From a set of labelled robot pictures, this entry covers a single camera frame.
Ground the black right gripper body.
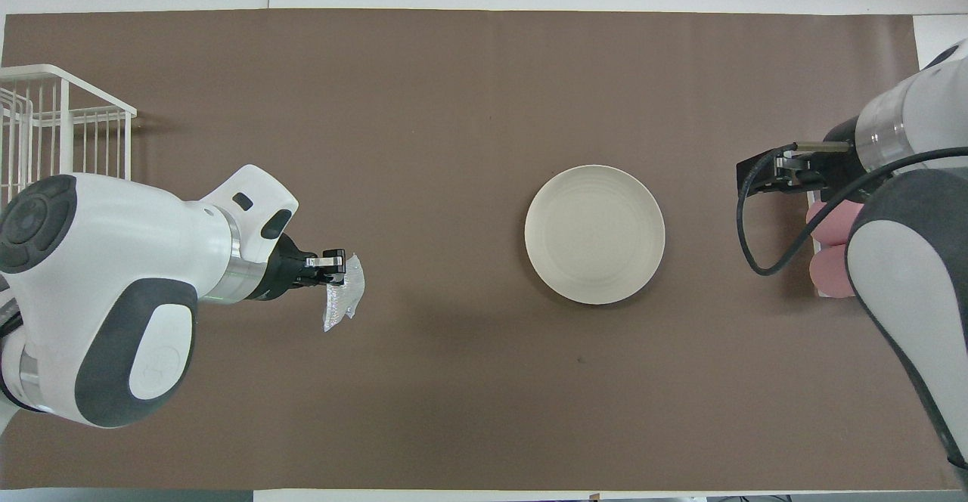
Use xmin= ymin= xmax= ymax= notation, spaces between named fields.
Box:
xmin=802 ymin=116 xmax=882 ymax=200

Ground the clear plastic bubble wrap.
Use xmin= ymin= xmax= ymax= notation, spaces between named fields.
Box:
xmin=323 ymin=254 xmax=365 ymax=333

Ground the cream round plate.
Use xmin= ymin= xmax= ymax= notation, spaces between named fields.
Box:
xmin=525 ymin=165 xmax=666 ymax=305

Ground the white wire dish rack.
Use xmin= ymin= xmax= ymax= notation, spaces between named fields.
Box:
xmin=0 ymin=64 xmax=138 ymax=208

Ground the brown table mat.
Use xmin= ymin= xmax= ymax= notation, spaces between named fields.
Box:
xmin=0 ymin=9 xmax=955 ymax=491

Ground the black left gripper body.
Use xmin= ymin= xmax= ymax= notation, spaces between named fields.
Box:
xmin=257 ymin=234 xmax=322 ymax=302

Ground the pink plastic cup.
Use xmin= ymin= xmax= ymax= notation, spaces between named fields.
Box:
xmin=809 ymin=243 xmax=855 ymax=299
xmin=806 ymin=201 xmax=863 ymax=247

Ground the clear cup rack wooden rod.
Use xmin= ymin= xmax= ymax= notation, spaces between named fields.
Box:
xmin=805 ymin=188 xmax=857 ymax=300

